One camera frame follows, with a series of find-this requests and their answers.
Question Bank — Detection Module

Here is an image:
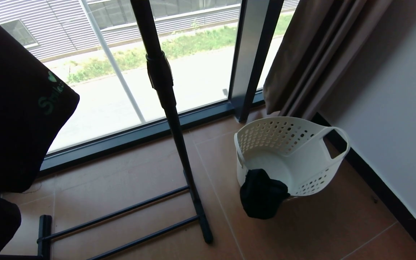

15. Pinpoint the window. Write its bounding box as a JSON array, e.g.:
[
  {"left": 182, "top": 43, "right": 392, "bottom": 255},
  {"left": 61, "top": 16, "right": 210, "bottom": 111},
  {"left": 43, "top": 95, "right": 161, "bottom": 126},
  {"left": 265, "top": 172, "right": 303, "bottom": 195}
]
[{"left": 0, "top": 0, "right": 300, "bottom": 177}]

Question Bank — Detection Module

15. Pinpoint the black garment with green print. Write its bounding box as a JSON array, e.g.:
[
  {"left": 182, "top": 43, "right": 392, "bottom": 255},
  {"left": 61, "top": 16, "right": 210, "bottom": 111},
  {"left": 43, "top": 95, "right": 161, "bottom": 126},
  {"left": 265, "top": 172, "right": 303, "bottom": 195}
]
[{"left": 0, "top": 5, "right": 80, "bottom": 260}]

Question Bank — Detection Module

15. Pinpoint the white laundry basket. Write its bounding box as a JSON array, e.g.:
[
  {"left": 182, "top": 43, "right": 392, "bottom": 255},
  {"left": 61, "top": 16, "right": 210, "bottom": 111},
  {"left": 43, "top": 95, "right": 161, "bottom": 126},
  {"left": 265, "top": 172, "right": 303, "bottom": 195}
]
[{"left": 234, "top": 116, "right": 351, "bottom": 203}]

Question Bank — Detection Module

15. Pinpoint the black clothes rack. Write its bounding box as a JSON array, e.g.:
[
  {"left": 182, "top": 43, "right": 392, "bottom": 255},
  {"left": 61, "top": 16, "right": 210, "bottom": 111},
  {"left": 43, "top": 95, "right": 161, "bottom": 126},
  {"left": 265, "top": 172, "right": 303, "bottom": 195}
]
[{"left": 0, "top": 0, "right": 215, "bottom": 260}]

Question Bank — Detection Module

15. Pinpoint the brown curtain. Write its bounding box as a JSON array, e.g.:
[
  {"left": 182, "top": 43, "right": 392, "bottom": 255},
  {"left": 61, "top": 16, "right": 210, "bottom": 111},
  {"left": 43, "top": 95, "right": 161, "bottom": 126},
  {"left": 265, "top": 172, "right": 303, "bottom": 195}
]
[{"left": 262, "top": 0, "right": 393, "bottom": 121}]

